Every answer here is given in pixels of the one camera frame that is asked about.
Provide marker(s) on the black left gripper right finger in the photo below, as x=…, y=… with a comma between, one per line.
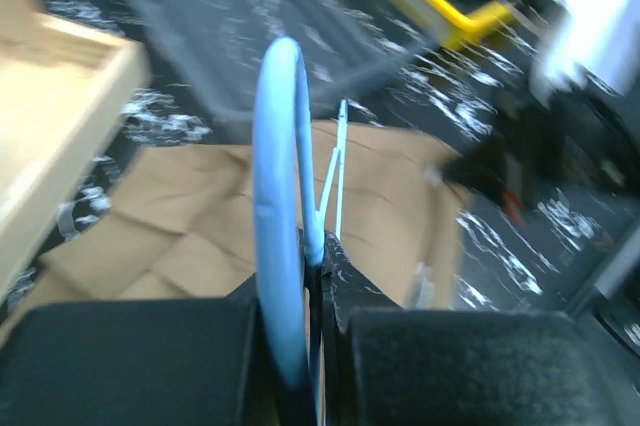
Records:
x=385, y=365

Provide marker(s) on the blue wire hanger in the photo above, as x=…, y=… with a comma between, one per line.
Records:
x=289, y=218

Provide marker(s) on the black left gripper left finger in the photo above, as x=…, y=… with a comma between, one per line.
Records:
x=147, y=362

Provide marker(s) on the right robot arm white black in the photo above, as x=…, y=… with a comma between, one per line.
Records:
x=533, y=148

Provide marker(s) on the wooden clothes rack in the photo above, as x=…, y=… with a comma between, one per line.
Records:
x=63, y=88

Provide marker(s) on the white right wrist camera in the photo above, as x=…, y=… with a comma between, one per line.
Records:
x=574, y=44

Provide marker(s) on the tan brown garment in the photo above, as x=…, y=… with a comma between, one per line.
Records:
x=181, y=225

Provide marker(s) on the grey plastic bin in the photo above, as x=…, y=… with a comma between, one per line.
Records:
x=218, y=46

